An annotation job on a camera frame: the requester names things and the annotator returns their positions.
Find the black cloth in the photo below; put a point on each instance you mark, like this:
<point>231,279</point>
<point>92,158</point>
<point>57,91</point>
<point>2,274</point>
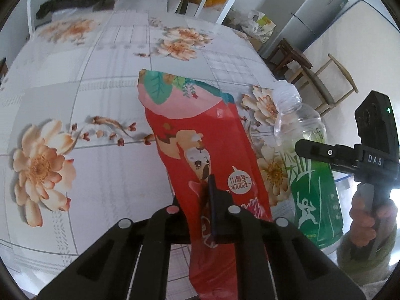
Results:
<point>72,4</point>

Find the white plastic bag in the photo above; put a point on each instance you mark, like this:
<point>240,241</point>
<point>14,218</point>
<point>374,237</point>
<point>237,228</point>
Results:
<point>261,22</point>

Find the crumpled white plastic sheet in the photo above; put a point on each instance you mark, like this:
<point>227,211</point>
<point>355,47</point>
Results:
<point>140,0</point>

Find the person's right hand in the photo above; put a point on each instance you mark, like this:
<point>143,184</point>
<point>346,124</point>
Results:
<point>357,222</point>

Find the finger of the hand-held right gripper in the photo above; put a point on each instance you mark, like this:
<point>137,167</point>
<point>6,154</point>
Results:
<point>318,153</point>

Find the green label plastic bottle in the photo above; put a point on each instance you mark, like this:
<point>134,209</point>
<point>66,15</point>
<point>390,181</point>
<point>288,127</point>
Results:
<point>315,200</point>

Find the person's right forearm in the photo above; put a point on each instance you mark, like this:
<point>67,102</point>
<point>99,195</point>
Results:
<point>359,267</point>

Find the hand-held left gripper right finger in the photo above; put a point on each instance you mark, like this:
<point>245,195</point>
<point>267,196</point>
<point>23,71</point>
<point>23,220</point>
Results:
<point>213,206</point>

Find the light wooden chair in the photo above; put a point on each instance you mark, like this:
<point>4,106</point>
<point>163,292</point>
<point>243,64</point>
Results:
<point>328,84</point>

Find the floral tablecloth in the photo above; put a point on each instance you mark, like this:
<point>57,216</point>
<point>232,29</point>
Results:
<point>109,168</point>

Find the grey refrigerator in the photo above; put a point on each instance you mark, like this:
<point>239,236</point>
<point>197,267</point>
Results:
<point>312,9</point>

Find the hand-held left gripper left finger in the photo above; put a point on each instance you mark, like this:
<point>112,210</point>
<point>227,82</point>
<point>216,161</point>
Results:
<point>179,228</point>

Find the red snack bag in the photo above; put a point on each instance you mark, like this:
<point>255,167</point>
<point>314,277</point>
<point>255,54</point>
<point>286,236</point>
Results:
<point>193,115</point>

